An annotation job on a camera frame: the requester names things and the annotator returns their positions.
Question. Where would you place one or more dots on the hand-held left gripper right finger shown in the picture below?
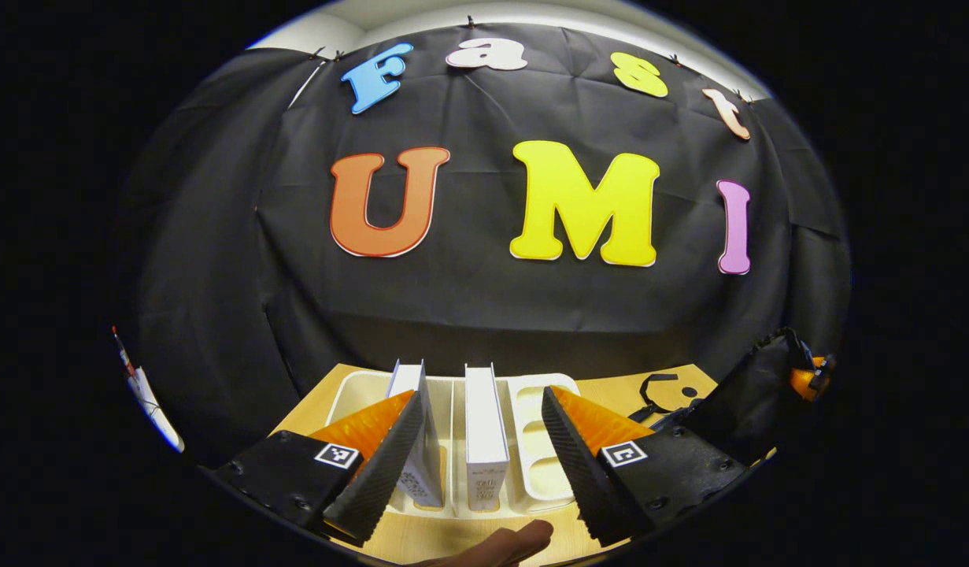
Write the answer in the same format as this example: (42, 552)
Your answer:
(575, 472)

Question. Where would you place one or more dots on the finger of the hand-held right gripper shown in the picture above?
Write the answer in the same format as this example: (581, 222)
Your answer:
(803, 382)

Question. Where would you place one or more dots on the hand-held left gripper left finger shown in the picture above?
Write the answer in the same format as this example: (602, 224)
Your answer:
(386, 472)

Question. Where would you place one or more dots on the cream plastic bookshelf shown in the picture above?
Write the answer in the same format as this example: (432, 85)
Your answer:
(535, 472)

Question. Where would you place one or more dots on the grey cover book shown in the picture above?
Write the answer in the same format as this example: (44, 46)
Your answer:
(429, 465)

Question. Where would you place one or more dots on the blue schoolbag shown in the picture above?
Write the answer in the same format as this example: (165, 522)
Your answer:
(752, 402)

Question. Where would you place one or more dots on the white cover book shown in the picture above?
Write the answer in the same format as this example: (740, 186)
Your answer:
(484, 425)

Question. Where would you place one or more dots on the black backdrop cloth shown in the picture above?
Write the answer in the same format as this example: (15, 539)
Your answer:
(468, 307)

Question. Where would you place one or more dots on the white and red background object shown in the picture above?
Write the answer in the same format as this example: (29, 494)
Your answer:
(149, 402)

